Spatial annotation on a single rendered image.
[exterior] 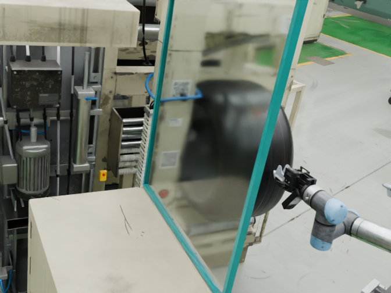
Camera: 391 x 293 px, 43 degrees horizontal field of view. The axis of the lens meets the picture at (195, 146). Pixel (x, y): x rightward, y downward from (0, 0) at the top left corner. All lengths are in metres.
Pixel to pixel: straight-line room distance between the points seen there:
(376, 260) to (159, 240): 2.69
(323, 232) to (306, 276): 1.82
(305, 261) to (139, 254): 2.39
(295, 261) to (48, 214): 2.40
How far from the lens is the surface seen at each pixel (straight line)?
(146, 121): 1.83
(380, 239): 1.77
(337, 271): 3.68
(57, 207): 1.52
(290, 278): 3.46
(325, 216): 1.68
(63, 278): 1.29
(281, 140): 1.94
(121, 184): 2.65
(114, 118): 2.32
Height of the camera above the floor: 2.15
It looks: 27 degrees down
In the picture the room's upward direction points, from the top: 11 degrees clockwise
